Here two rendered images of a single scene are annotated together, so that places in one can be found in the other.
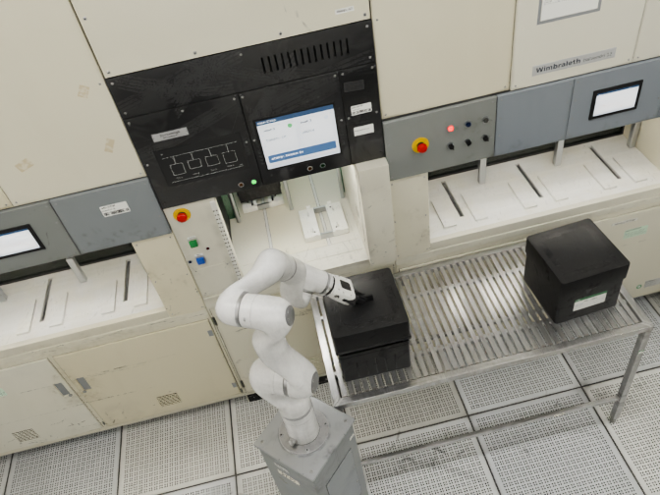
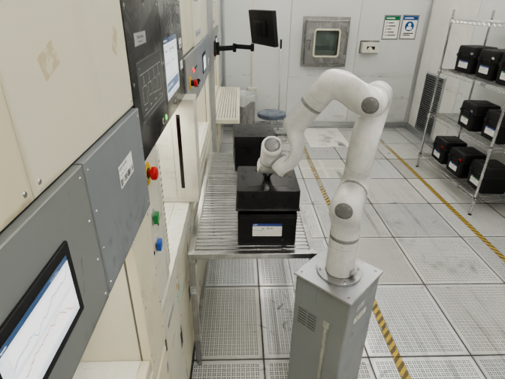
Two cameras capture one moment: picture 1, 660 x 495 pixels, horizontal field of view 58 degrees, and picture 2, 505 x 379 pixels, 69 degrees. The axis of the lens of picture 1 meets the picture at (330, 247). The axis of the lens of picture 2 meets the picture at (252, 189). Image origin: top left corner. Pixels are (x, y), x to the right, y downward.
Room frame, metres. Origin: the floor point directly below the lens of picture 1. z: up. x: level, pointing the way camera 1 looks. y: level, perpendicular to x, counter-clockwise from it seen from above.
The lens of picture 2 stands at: (1.52, 1.50, 1.79)
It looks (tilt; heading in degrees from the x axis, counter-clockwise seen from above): 27 degrees down; 271
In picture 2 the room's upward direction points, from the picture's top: 1 degrees clockwise
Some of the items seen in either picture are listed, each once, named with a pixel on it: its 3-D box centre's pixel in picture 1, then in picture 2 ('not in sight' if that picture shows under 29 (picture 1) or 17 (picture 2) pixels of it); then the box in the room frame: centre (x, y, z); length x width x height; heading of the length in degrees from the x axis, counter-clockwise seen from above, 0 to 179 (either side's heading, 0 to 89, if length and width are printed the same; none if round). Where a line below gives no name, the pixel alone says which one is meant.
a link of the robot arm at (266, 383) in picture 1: (279, 385); (346, 214); (1.17, 0.26, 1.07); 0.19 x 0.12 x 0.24; 67
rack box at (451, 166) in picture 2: not in sight; (465, 162); (-0.69, -2.19, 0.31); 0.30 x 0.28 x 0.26; 93
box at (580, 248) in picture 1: (572, 271); (253, 147); (1.56, -0.95, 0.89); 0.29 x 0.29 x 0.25; 7
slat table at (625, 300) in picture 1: (467, 359); (249, 241); (1.57, -0.53, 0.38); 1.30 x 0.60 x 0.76; 93
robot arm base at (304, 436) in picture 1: (300, 418); (341, 254); (1.16, 0.23, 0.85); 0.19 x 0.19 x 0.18
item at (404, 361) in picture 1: (368, 334); (265, 215); (1.48, -0.08, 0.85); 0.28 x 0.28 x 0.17; 2
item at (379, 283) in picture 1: (363, 306); (266, 184); (1.48, -0.08, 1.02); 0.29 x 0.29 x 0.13; 3
